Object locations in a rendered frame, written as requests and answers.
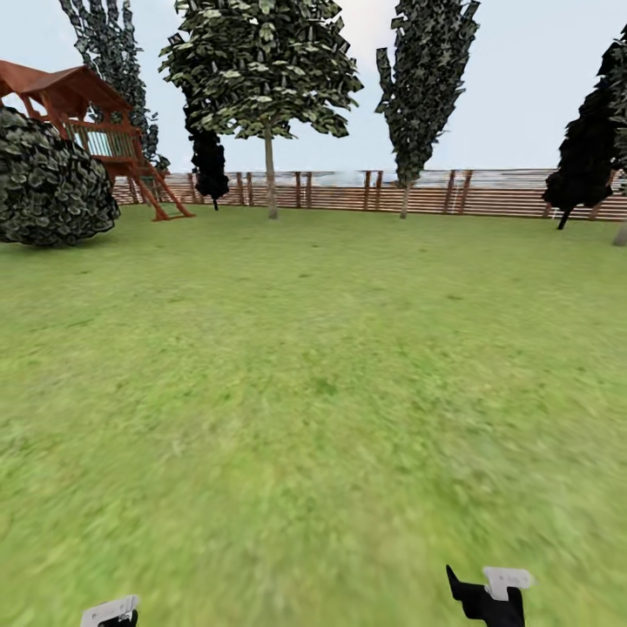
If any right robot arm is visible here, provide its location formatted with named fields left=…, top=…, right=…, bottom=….
left=446, top=565, right=534, bottom=627

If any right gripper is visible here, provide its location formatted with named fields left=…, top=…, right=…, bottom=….
left=446, top=565, right=525, bottom=627

